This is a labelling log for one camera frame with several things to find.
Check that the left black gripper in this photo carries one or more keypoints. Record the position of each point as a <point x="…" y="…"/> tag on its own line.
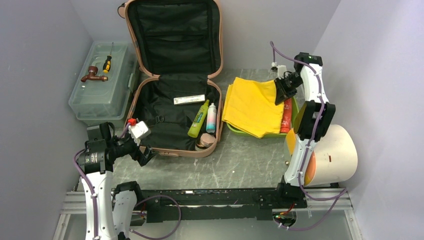
<point x="148" y="153"/>

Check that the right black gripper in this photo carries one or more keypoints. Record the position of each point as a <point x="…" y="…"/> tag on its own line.
<point x="282" y="93"/>

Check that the green plastic tray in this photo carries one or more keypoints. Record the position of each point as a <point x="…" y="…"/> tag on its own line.
<point x="295" y="110"/>

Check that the red printed package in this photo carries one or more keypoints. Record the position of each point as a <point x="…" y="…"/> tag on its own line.
<point x="286" y="117"/>

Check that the yellow cloth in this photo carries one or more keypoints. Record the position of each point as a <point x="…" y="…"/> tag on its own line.
<point x="250" y="107"/>

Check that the cream appliance with orange rim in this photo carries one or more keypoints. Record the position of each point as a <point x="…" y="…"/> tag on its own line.
<point x="334" y="159"/>

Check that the pink hard-shell suitcase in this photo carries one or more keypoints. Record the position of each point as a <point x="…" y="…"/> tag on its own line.
<point x="178" y="45"/>

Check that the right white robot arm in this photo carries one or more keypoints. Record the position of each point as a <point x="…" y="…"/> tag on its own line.
<point x="313" y="119"/>

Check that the green yellow bottle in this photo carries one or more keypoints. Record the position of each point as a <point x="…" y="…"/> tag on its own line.
<point x="198" y="121"/>

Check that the pink hexagonal lid jar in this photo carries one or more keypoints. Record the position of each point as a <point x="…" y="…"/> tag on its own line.
<point x="205" y="141"/>

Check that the pink blue spray bottle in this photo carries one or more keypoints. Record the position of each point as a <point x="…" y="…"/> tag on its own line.
<point x="211" y="121"/>

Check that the translucent plastic toolbox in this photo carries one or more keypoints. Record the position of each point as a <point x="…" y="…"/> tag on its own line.
<point x="96" y="102"/>

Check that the white cosmetic box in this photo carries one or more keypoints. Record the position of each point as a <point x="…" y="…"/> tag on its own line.
<point x="191" y="99"/>

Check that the yellow black screwdriver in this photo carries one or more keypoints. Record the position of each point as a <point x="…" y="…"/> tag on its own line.
<point x="108" y="62"/>

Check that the brown brass faucet valve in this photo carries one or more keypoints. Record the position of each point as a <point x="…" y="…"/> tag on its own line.
<point x="92" y="75"/>

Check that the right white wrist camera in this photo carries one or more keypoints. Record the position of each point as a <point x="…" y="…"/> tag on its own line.
<point x="279" y="69"/>

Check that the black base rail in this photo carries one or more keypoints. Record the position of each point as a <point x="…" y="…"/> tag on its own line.
<point x="217" y="204"/>

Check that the aluminium frame profile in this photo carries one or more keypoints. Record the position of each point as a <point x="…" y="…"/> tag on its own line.
<point x="321" y="199"/>

